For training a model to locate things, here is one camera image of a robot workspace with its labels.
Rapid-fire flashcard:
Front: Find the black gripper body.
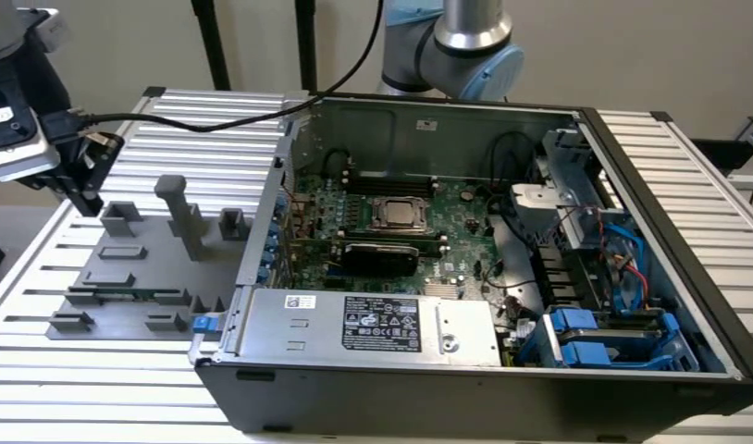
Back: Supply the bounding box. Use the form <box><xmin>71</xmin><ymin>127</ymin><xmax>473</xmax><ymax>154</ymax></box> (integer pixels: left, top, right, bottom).
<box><xmin>17</xmin><ymin>43</ymin><xmax>91</xmax><ymax>191</ymax></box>

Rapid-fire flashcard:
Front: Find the loose green RAM stick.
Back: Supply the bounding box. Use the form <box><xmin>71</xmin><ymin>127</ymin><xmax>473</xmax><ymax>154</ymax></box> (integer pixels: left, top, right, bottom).
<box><xmin>70</xmin><ymin>287</ymin><xmax>190</xmax><ymax>302</ymax></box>

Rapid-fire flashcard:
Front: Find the black RAM slot bank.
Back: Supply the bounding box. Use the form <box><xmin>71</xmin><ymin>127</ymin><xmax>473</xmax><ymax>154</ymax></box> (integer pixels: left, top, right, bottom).
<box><xmin>347</xmin><ymin>174</ymin><xmax>441</xmax><ymax>195</ymax></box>

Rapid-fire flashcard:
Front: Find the grey parts rack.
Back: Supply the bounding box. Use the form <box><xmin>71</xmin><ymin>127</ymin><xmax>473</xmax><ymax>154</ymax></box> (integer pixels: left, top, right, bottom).
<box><xmin>46</xmin><ymin>174</ymin><xmax>255</xmax><ymax>344</ymax></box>

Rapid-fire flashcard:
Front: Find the black stand pole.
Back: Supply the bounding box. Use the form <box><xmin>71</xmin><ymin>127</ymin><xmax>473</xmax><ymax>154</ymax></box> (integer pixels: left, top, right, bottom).
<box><xmin>188</xmin><ymin>0</ymin><xmax>232</xmax><ymax>92</ymax></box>
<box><xmin>294</xmin><ymin>0</ymin><xmax>321</xmax><ymax>92</ymax></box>

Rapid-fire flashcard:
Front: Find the blue case latch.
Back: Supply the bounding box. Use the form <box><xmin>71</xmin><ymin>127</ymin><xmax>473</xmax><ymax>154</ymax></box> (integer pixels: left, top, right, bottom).
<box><xmin>190</xmin><ymin>314</ymin><xmax>222</xmax><ymax>336</ymax></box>

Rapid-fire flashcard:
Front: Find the silver power supply unit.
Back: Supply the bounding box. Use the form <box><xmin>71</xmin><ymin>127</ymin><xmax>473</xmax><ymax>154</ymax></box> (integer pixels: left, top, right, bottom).
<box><xmin>220</xmin><ymin>288</ymin><xmax>502</xmax><ymax>370</ymax></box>

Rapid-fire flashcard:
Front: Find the black graphics card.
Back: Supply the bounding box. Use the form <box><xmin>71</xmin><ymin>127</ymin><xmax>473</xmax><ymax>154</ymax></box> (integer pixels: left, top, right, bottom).
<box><xmin>338</xmin><ymin>242</ymin><xmax>423</xmax><ymax>279</ymax></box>

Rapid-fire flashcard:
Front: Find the CPU socket with CPU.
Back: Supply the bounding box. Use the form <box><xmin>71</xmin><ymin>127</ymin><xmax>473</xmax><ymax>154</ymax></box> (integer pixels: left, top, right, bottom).
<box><xmin>366</xmin><ymin>195</ymin><xmax>443</xmax><ymax>233</ymax></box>

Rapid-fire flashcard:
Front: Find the green motherboard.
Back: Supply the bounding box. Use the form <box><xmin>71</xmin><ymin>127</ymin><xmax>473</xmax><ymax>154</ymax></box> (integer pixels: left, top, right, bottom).
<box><xmin>276</xmin><ymin>177</ymin><xmax>515</xmax><ymax>300</ymax></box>

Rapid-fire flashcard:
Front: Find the small silver chipset heatsink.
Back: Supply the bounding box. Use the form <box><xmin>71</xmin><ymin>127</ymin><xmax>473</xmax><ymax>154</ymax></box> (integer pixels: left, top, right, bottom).
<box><xmin>423</xmin><ymin>282</ymin><xmax>465</xmax><ymax>302</ymax></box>

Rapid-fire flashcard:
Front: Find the black open PC case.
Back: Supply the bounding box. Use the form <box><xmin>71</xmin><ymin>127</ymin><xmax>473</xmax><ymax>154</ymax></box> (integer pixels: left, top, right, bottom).
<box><xmin>188</xmin><ymin>90</ymin><xmax>753</xmax><ymax>437</ymax></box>

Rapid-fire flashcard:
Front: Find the silver metal fan shroud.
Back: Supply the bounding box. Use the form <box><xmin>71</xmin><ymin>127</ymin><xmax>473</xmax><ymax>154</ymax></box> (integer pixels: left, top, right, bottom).
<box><xmin>510</xmin><ymin>182</ymin><xmax>565</xmax><ymax>219</ymax></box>

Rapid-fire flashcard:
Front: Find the silver disk bay cage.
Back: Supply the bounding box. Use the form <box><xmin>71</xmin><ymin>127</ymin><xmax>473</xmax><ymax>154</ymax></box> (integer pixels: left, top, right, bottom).
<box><xmin>531</xmin><ymin>126</ymin><xmax>629</xmax><ymax>252</ymax></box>

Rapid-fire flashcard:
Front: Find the blue disk caddy assembly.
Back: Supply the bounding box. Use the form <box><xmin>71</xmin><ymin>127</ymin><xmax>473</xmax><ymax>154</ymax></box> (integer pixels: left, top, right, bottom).
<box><xmin>515</xmin><ymin>306</ymin><xmax>700</xmax><ymax>372</ymax></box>

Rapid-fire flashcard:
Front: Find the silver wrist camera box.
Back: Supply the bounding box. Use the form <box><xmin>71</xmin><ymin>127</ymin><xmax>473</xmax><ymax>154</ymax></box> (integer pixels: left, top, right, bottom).
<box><xmin>0</xmin><ymin>85</ymin><xmax>64</xmax><ymax>182</ymax></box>

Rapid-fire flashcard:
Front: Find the black camera cable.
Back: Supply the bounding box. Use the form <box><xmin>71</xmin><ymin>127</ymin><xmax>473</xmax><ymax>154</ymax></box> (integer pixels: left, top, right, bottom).
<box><xmin>40</xmin><ymin>0</ymin><xmax>391</xmax><ymax>140</ymax></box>

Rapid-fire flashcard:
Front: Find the black looped wire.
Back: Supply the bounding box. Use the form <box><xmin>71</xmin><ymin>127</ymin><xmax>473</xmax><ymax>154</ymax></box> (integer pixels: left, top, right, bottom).
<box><xmin>322</xmin><ymin>147</ymin><xmax>354</xmax><ymax>180</ymax></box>
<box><xmin>489</xmin><ymin>130</ymin><xmax>537</xmax><ymax>187</ymax></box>

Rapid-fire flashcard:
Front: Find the black plastic air duct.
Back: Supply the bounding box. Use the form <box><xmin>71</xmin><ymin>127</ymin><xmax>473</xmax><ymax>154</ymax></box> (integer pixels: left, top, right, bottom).
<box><xmin>529</xmin><ymin>243</ymin><xmax>601</xmax><ymax>307</ymax></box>

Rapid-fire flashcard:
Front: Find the blue data wire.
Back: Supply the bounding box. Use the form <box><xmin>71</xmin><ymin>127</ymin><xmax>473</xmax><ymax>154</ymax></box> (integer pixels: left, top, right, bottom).
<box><xmin>600</xmin><ymin>221</ymin><xmax>650</xmax><ymax>316</ymax></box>

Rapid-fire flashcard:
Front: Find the red wire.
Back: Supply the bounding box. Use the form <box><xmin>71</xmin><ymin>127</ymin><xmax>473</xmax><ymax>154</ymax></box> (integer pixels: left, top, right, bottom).
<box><xmin>621</xmin><ymin>257</ymin><xmax>654</xmax><ymax>310</ymax></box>

